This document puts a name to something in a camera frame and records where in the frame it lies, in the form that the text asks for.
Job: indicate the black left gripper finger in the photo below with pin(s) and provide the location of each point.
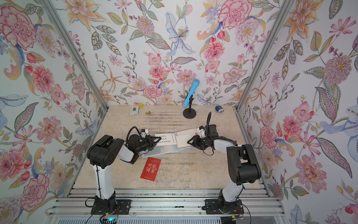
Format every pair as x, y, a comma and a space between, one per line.
153, 141
147, 150

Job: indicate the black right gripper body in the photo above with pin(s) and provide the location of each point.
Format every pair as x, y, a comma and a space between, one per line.
205, 139

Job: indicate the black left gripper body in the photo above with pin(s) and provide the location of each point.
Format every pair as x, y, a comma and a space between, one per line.
146, 142

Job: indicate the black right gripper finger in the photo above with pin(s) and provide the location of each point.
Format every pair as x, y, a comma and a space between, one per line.
201, 146
195, 141

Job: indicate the white card black text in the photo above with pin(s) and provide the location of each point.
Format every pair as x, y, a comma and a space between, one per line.
167, 139

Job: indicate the red card pink characters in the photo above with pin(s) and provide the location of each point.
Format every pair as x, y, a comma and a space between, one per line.
151, 168

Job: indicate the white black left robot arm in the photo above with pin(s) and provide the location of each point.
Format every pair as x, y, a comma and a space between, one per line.
105, 151

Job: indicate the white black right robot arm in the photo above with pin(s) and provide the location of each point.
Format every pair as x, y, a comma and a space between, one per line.
243, 169

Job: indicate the small blue cylinder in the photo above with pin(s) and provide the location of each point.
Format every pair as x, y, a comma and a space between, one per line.
219, 109

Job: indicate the white playing card box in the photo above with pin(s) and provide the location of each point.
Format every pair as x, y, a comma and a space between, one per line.
134, 110

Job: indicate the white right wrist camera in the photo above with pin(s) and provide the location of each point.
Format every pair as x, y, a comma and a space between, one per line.
201, 132

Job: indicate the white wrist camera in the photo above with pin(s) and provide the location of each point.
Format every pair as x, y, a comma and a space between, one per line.
143, 132
201, 132

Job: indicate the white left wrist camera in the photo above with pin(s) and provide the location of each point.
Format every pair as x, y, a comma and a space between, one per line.
143, 132

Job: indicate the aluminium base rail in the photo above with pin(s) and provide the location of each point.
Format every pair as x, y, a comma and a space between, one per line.
168, 203

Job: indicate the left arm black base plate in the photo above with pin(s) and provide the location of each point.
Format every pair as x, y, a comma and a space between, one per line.
119, 207

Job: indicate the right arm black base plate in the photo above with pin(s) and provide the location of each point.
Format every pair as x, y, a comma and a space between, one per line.
219, 207

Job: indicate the aluminium corner post right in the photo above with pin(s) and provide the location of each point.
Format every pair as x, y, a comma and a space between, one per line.
262, 57

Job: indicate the aluminium corner post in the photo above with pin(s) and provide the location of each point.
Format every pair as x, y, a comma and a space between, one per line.
262, 57
63, 33

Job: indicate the aluminium corner post left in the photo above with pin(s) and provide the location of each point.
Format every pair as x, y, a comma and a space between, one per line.
63, 33

